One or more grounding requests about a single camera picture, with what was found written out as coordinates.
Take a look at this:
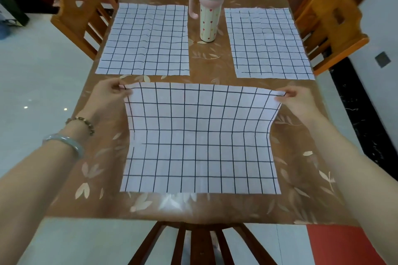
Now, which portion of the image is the person's left hand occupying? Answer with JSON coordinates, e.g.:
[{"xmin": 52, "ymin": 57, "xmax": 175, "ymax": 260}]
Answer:
[{"xmin": 74, "ymin": 77, "xmax": 133, "ymax": 128}]

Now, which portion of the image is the person's right hand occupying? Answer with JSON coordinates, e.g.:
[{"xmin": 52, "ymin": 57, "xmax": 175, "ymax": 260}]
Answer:
[{"xmin": 275, "ymin": 85, "xmax": 325, "ymax": 127}]

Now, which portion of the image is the white black-grid napkin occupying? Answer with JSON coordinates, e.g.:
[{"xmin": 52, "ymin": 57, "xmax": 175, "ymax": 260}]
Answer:
[
  {"xmin": 119, "ymin": 81, "xmax": 286, "ymax": 195},
  {"xmin": 95, "ymin": 2, "xmax": 191, "ymax": 77},
  {"xmin": 223, "ymin": 7, "xmax": 315, "ymax": 81}
]

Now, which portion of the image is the person's left forearm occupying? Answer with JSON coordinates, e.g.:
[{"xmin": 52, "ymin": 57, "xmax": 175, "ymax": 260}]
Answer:
[{"xmin": 0, "ymin": 118, "xmax": 94, "ymax": 265}]

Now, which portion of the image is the person's right forearm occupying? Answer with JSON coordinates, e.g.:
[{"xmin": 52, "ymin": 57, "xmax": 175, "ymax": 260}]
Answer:
[{"xmin": 306, "ymin": 112, "xmax": 398, "ymax": 265}]

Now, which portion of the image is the pale jade bangle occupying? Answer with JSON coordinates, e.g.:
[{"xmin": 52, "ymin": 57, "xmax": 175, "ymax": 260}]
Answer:
[{"xmin": 42, "ymin": 132, "xmax": 85, "ymax": 158}]

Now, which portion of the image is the wooden dining chair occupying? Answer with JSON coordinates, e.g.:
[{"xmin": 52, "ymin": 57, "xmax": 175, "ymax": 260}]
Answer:
[
  {"xmin": 127, "ymin": 220, "xmax": 279, "ymax": 265},
  {"xmin": 51, "ymin": 0, "xmax": 119, "ymax": 61},
  {"xmin": 294, "ymin": 0, "xmax": 371, "ymax": 77}
]

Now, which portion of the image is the brown floral wooden table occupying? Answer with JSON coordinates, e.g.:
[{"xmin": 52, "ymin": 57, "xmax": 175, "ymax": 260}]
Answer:
[{"xmin": 46, "ymin": 0, "xmax": 361, "ymax": 226}]

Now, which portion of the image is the cream bottle with pink lid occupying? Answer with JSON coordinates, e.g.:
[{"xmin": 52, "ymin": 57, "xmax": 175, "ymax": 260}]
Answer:
[{"xmin": 188, "ymin": 0, "xmax": 227, "ymax": 43}]

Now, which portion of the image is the dark green bag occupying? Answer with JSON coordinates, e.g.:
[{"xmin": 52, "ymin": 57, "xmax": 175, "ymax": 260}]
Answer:
[{"xmin": 0, "ymin": 0, "xmax": 30, "ymax": 26}]

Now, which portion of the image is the red floor mat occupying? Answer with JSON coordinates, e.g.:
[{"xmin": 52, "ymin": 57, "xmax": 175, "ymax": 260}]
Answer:
[{"xmin": 306, "ymin": 224, "xmax": 388, "ymax": 265}]

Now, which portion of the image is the dark beaded bracelet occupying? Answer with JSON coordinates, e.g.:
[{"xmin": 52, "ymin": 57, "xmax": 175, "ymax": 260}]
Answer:
[{"xmin": 64, "ymin": 116, "xmax": 95, "ymax": 137}]

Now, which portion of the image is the grey wall socket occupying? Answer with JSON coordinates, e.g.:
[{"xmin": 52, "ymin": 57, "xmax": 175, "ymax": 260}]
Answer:
[{"xmin": 374, "ymin": 51, "xmax": 392, "ymax": 68}]

